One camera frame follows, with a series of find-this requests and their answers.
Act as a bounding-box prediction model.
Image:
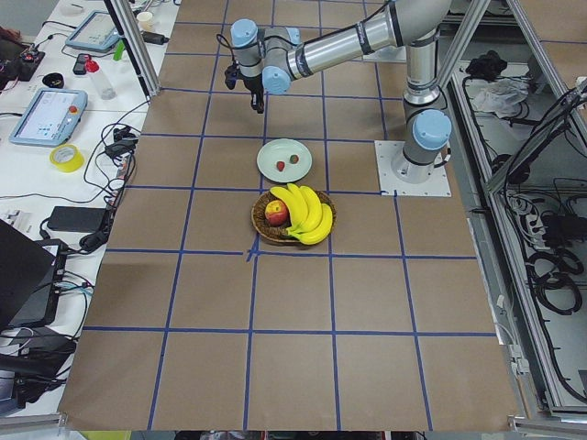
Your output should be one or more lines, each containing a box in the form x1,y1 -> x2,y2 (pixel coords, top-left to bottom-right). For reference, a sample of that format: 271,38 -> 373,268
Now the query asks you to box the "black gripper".
224,62 -> 264,114

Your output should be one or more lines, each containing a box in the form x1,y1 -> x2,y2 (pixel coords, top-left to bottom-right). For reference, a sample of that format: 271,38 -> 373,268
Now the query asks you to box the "brown wicker basket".
251,191 -> 337,244

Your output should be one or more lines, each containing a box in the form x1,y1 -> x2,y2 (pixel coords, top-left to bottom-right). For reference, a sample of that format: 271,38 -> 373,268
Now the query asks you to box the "black power adapter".
47,206 -> 106,233

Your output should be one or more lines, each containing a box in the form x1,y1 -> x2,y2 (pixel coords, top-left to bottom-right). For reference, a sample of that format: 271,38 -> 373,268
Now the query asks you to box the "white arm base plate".
374,140 -> 451,197
362,46 -> 406,63

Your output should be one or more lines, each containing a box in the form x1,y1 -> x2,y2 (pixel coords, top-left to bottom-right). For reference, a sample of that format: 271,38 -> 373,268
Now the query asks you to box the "yellow banana bunch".
270,183 -> 335,246

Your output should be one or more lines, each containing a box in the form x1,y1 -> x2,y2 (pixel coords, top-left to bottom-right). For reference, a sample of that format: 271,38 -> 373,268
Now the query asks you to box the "yellow tape roll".
50,144 -> 84,173

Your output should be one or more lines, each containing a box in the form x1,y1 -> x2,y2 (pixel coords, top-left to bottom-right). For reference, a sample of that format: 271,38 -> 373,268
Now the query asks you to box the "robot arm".
216,1 -> 450,167

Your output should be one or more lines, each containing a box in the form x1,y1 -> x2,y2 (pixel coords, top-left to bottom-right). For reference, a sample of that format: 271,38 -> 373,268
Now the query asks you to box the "clear bottle red cap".
84,57 -> 116,100

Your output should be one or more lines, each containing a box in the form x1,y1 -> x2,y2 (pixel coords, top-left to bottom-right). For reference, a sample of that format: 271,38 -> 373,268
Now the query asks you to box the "black laptop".
1,222 -> 67,330

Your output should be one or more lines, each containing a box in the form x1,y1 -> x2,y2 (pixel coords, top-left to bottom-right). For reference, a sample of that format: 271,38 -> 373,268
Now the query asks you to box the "aluminium frame post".
104,0 -> 161,98

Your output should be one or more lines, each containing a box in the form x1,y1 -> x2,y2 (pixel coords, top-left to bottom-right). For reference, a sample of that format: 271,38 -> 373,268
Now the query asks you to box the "light green plate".
256,138 -> 313,182

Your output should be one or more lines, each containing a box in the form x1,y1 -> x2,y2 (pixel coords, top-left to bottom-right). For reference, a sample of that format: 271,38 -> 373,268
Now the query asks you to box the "white paper cup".
137,11 -> 155,32

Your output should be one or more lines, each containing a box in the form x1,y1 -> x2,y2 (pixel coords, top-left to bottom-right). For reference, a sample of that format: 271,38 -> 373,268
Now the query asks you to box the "teach pendant tablet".
65,10 -> 120,53
9,88 -> 88,148

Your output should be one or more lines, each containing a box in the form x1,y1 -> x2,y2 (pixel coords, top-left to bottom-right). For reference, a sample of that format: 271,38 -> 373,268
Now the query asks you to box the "red apple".
264,199 -> 289,226

